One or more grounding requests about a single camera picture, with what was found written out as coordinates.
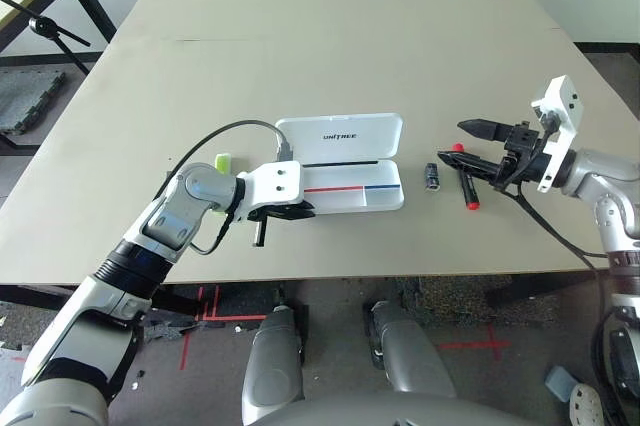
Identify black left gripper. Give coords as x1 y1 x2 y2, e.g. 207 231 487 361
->
246 202 317 249

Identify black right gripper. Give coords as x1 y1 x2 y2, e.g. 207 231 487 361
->
437 118 552 191

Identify black marker with red cap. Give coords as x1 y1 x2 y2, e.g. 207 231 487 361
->
452 143 481 212

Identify green highlighter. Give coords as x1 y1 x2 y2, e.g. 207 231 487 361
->
209 151 233 217

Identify white plastic pencil case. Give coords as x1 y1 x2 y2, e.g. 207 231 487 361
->
274 112 405 216

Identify red floor tape lines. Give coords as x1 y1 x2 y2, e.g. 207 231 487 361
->
179 285 269 371

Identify black speckled floor mat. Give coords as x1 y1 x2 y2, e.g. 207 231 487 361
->
399 275 561 327

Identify grey left robot leg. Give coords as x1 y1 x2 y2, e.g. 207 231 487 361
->
241 303 307 426

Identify grey robot leg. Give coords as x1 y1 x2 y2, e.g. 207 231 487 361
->
367 299 457 397
241 303 307 426

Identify torn black foam mat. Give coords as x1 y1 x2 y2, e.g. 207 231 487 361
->
139 313 204 345

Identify grey right robot leg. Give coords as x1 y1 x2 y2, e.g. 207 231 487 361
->
367 299 457 397

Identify red floor tape cross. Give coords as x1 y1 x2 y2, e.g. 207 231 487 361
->
439 325 511 361

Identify grey robot torso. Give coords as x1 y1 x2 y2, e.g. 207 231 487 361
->
249 393 566 426

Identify blue-grey floor object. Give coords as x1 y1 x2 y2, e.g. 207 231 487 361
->
544 365 579 402

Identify white perforated shoe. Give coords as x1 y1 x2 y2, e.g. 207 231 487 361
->
568 381 601 426

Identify grey foam floor mat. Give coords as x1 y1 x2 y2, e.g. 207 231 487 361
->
0 68 67 136

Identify black tripod stand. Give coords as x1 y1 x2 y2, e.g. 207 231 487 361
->
0 0 92 76

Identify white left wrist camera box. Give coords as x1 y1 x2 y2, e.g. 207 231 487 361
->
235 161 304 222

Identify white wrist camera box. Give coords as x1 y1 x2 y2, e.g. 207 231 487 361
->
530 74 586 195
235 161 304 222

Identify thin black left gripper cable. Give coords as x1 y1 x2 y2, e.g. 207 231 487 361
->
191 213 234 256

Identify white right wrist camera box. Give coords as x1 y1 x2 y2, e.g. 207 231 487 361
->
530 74 586 195

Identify thick left camera cable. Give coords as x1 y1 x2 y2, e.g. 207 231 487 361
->
154 119 296 197

